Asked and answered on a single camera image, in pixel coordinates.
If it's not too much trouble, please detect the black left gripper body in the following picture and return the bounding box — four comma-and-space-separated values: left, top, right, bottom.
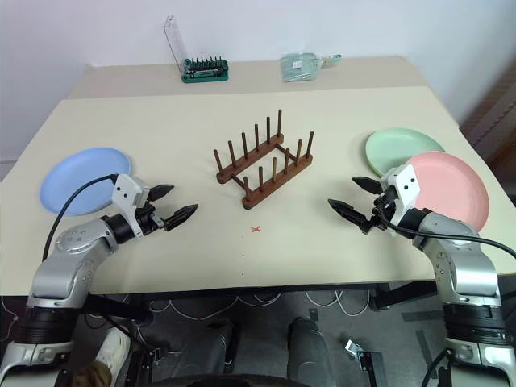
135, 188, 167, 237

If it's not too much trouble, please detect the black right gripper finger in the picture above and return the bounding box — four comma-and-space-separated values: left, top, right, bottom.
327, 198, 371, 227
351, 175, 383, 195

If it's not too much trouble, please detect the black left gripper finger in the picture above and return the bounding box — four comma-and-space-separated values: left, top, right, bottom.
163, 203, 200, 232
149, 183, 176, 202

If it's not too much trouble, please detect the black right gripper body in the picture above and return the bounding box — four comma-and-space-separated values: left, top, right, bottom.
358, 183, 400, 235

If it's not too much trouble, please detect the wooden dish rack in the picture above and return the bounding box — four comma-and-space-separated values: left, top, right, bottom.
213, 108, 314, 210

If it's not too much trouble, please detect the green plate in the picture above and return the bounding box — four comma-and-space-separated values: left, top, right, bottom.
364, 127, 447, 177

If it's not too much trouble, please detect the pink-red plate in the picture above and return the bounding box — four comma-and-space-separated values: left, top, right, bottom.
402, 151, 491, 235

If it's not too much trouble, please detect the blue plate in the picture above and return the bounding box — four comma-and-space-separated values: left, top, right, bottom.
39, 148, 134, 217

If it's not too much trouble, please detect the green screwdriver bit set case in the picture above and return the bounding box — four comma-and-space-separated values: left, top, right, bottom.
163, 15, 231, 85

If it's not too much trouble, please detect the white rounded shape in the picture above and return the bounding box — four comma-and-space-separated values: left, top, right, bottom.
95, 327, 132, 372

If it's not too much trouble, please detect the dark rounded shape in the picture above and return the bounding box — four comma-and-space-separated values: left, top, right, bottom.
287, 316, 336, 381
192, 320, 243, 377

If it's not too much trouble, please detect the clear plastic bag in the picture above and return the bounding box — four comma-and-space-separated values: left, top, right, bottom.
279, 52, 343, 84

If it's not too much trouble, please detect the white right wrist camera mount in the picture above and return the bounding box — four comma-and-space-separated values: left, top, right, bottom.
380, 164, 422, 227

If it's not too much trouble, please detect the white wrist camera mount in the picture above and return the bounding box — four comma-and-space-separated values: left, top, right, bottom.
380, 164, 422, 227
110, 173, 151, 237

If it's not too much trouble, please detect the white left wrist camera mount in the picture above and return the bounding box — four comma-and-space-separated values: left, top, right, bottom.
110, 173, 151, 237

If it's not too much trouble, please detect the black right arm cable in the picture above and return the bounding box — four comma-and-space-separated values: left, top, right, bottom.
374, 199, 516, 257

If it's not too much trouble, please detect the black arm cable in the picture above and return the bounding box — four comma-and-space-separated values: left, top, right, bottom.
41, 173, 119, 261
374, 199, 516, 257

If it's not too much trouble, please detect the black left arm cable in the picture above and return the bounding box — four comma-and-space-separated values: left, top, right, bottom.
41, 173, 119, 261

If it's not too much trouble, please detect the black table frame bar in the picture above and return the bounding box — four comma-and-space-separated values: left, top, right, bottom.
82, 295, 155, 324
369, 281, 441, 312

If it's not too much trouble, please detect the white cable under table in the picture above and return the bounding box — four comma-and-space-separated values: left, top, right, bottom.
148, 292, 378, 322

